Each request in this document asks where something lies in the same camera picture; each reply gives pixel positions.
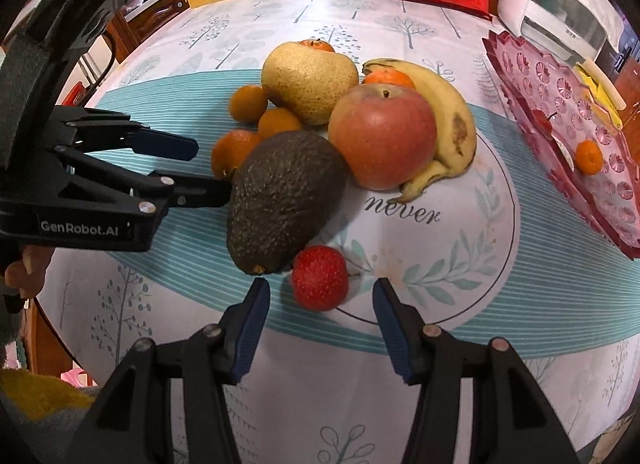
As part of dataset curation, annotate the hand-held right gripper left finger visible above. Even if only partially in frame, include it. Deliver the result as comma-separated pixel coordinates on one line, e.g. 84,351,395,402
65,278,271,464

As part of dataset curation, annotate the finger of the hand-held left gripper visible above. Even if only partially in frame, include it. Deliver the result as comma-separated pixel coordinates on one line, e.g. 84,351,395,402
52,144,234,217
54,108,199,161

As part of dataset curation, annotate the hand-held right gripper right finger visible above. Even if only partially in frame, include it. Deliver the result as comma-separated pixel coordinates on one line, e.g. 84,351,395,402
372,277,583,464

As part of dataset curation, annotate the dark green avocado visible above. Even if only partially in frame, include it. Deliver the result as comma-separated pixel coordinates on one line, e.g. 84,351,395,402
226,130,351,276

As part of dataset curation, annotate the large yellow pomelo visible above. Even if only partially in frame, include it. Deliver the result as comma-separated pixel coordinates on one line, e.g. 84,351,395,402
261,41,360,126

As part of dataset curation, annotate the red apple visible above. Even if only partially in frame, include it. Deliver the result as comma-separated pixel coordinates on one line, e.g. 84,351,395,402
327,84,438,191

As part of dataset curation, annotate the yellow banana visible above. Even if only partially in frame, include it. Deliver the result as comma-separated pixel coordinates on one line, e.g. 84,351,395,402
361,58,477,204

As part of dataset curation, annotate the pink plastic fruit tray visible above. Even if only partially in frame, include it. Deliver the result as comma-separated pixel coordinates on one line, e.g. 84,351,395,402
482,30,640,261

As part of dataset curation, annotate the person's left hand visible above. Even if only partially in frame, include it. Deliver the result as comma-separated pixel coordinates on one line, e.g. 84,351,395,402
2,244,55,315

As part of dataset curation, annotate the wooden kitchen cabinet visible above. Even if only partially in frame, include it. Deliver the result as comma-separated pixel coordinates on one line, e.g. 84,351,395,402
107,0,221,62

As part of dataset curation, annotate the person's yellow grey clothing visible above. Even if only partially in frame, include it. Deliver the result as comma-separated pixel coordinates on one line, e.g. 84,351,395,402
0,311,98,425

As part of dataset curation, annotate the yellow tissue pack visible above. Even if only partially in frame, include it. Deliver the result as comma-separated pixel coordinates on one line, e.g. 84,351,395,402
574,58,627,130

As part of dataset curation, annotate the black cable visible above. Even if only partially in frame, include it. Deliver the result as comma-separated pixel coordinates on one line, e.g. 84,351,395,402
101,33,120,76

